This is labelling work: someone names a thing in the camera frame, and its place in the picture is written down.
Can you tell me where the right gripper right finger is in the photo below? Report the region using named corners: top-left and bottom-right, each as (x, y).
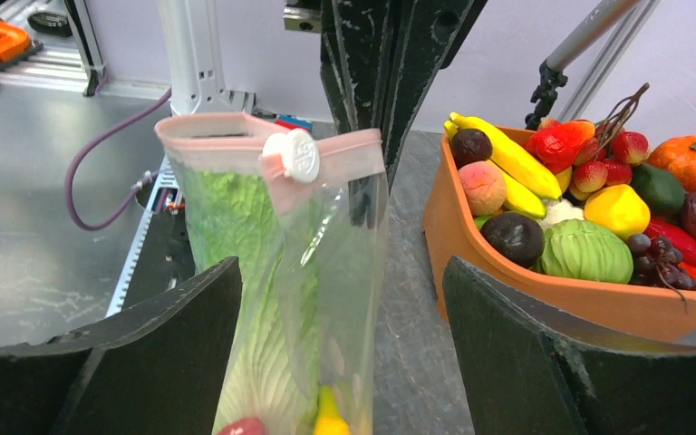
top-left (442, 256), bottom-right (696, 434)

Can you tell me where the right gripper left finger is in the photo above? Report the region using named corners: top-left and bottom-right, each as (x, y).
top-left (0, 257), bottom-right (242, 434)

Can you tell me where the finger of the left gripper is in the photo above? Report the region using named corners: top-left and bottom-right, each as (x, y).
top-left (320, 0), bottom-right (391, 133)
top-left (381, 0), bottom-right (487, 184)

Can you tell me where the green napa cabbage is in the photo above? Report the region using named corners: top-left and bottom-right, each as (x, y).
top-left (178, 169), bottom-right (315, 434)

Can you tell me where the clear zip top bag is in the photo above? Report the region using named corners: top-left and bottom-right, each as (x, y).
top-left (155, 112), bottom-right (389, 434)

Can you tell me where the yellow banana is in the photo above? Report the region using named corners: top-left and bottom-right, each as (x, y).
top-left (313, 385), bottom-right (352, 435)
top-left (445, 112), bottom-right (563, 219)

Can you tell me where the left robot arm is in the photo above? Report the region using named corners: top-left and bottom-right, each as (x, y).
top-left (159, 0), bottom-right (486, 180)

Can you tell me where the blue toy brick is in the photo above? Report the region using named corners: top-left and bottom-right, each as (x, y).
top-left (275, 114), bottom-right (313, 132)

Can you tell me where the dark purple plum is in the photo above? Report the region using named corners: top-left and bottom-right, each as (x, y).
top-left (449, 129), bottom-right (493, 169)

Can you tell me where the orange plastic basket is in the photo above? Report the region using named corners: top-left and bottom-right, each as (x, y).
top-left (423, 135), bottom-right (696, 341)

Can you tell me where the dark eggplant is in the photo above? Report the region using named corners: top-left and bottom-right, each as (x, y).
top-left (480, 212), bottom-right (545, 268)

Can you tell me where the round green cabbage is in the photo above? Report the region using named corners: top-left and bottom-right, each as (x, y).
top-left (535, 219), bottom-right (633, 284)

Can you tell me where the peach fruit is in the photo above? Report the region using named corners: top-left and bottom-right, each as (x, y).
top-left (458, 160), bottom-right (507, 217)

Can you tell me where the red bell pepper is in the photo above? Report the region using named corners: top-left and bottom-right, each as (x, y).
top-left (524, 119), bottom-right (595, 174)

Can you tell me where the white cauliflower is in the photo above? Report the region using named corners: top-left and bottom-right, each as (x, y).
top-left (536, 198), bottom-right (585, 230)

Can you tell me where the dark grape bunch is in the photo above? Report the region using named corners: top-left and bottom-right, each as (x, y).
top-left (626, 233), bottom-right (696, 309)

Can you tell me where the grey microphone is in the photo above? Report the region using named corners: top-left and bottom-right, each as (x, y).
top-left (541, 0), bottom-right (642, 73)

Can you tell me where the yellow bell pepper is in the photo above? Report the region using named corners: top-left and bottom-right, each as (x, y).
top-left (584, 184), bottom-right (651, 240)

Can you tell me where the small red chili pair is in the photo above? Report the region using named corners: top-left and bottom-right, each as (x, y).
top-left (645, 217), bottom-right (696, 280)

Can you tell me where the red strawberries bunch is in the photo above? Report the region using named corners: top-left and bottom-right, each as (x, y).
top-left (554, 123), bottom-right (650, 201)

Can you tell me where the green avocado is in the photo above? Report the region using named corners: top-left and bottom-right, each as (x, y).
top-left (630, 163), bottom-right (687, 218)

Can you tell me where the orange mini pumpkin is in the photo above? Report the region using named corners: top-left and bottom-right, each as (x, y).
top-left (647, 135), bottom-right (696, 191)

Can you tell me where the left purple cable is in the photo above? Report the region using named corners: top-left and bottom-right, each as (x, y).
top-left (63, 86), bottom-right (174, 233)

